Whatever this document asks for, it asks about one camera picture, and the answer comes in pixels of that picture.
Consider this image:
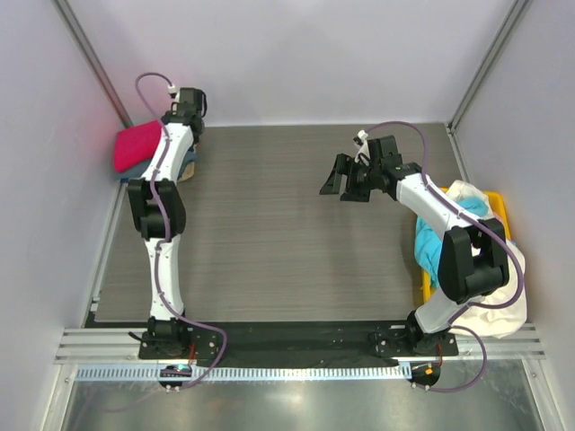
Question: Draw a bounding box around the red t shirt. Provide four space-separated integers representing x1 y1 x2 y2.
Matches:
112 121 163 173

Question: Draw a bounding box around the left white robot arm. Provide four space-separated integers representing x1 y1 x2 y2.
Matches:
127 86 208 359

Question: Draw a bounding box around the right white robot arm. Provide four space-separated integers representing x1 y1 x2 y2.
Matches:
320 130 509 354

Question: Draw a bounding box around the folded beige t shirt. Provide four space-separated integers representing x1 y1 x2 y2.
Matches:
179 162 195 182

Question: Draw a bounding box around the light blue t shirt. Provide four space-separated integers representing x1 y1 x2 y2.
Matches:
414 196 493 288

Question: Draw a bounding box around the folded blue-grey t shirt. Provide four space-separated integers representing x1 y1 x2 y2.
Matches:
113 151 198 183

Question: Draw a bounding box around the yellow plastic bin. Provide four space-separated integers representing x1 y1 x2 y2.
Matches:
420 190 511 302

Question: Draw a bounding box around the cream white t shirt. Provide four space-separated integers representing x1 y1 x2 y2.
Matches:
445 180 527 339

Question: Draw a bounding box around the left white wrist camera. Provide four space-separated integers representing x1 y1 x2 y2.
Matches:
168 85 180 100

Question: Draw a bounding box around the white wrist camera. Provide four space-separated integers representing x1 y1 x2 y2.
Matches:
168 85 180 100
353 129 370 166

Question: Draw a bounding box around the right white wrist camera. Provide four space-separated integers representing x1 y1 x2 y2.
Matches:
353 129 370 166

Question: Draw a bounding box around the left aluminium frame post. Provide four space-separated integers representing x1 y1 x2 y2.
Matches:
52 0 133 128

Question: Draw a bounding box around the aluminium frame post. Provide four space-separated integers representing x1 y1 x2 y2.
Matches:
447 0 532 135
52 0 133 128

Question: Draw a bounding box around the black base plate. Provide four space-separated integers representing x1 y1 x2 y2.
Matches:
134 319 458 362

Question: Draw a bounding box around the right aluminium frame post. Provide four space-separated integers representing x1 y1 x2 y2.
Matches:
447 0 532 135

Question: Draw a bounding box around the aluminium rail frame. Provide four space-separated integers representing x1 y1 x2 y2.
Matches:
54 324 546 365

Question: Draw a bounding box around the slotted white cable duct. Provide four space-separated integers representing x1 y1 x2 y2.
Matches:
75 363 411 383

